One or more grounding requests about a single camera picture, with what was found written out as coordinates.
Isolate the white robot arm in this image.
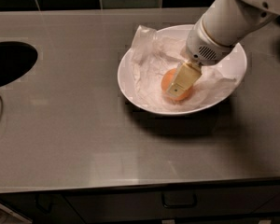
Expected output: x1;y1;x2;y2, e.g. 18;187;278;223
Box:
165;0;280;98

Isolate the black oval object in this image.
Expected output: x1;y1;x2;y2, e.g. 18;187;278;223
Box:
0;41;38;87

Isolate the dark cabinet drawer front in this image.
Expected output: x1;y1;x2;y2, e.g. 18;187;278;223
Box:
66;186;280;223

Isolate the black drawer handle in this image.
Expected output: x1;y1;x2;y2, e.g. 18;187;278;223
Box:
161;192;198;209

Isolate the white crumpled paper napkin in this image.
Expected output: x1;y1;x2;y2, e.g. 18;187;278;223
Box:
130;25;235;112

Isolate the orange fruit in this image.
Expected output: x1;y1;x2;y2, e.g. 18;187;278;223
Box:
161;65;197;101

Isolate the black left cabinet handle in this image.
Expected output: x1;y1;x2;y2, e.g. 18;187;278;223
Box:
35;193;52;214

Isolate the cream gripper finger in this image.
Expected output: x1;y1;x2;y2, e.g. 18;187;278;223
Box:
165;63;202;99

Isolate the white ceramic bowl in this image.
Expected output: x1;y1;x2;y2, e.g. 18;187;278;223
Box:
118;24;247;116

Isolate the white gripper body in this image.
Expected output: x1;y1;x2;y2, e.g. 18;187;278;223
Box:
186;21;234;66

